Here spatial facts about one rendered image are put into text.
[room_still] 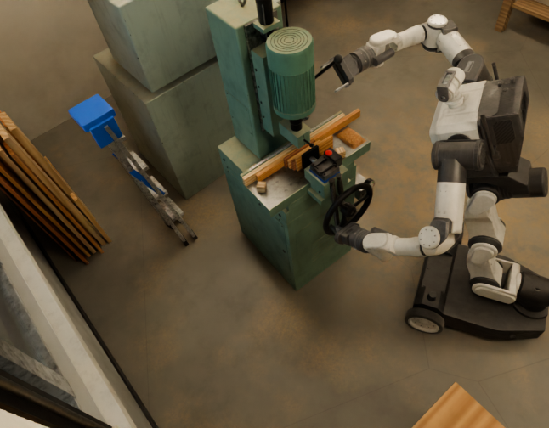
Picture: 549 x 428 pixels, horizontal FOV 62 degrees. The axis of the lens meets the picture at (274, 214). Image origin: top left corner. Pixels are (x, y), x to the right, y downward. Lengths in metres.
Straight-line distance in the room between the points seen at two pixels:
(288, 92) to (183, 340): 1.59
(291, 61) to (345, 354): 1.59
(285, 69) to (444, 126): 0.59
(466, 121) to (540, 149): 2.02
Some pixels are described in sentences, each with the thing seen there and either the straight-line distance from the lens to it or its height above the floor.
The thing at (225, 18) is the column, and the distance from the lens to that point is 1.90.
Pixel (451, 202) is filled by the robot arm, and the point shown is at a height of 1.25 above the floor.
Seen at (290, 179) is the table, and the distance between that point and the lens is 2.06.
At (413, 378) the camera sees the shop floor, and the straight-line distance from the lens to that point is 2.61.
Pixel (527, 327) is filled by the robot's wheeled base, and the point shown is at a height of 0.17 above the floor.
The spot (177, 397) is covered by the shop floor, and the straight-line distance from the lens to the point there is 2.67.
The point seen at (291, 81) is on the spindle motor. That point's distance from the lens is 1.76.
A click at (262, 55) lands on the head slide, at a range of 1.85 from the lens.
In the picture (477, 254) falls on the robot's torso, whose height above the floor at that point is 0.60.
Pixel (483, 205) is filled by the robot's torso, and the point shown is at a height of 0.94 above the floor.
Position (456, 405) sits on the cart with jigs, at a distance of 2.06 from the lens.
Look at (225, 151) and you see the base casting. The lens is 2.36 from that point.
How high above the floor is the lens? 2.48
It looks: 54 degrees down
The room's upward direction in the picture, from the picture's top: 10 degrees counter-clockwise
